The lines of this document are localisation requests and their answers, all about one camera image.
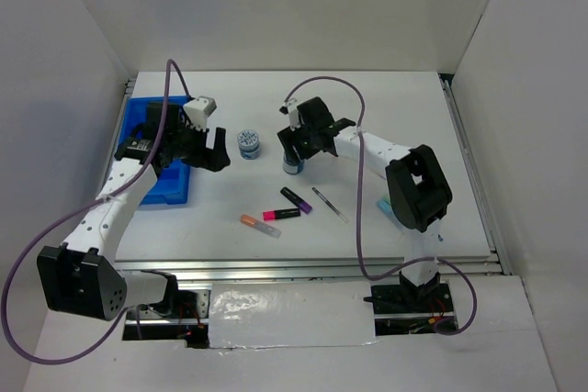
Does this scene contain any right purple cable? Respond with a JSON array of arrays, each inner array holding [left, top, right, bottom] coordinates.
[[283, 75, 479, 336]]

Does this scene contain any black ink clear pen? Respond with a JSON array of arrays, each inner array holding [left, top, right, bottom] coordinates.
[[311, 186, 348, 223]]

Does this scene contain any pink cap black highlighter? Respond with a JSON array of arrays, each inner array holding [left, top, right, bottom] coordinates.
[[262, 208, 301, 221]]

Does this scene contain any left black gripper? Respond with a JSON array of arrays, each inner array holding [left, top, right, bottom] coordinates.
[[167, 117, 231, 172]]

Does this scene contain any blue pastel highlighter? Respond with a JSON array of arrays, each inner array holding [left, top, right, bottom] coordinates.
[[377, 199, 392, 216]]

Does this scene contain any white front cover plate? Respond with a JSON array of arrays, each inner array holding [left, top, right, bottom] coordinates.
[[209, 281, 377, 349]]

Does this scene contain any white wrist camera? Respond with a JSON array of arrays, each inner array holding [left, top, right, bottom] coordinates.
[[183, 95, 217, 131], [279, 98, 300, 131]]

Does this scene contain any blue plastic sorting tray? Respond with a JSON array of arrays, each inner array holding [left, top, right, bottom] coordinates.
[[119, 95, 193, 207]]

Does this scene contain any orange cap clear marker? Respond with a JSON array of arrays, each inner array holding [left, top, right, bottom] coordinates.
[[240, 215, 281, 239]]

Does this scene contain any purple cap black highlighter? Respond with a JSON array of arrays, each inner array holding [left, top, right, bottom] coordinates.
[[280, 187, 312, 214]]

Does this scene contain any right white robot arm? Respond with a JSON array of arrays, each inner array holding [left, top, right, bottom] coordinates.
[[277, 97, 453, 311]]

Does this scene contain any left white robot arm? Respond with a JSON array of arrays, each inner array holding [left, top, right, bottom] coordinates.
[[37, 96, 231, 320]]

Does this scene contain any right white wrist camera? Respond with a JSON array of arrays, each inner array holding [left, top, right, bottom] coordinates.
[[279, 98, 300, 131]]

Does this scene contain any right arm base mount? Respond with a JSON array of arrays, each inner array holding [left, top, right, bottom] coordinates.
[[364, 283, 458, 336]]

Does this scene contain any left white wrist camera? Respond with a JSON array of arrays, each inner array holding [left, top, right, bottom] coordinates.
[[183, 95, 217, 131]]

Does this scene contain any aluminium table rail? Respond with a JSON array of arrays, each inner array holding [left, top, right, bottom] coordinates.
[[115, 252, 503, 283]]

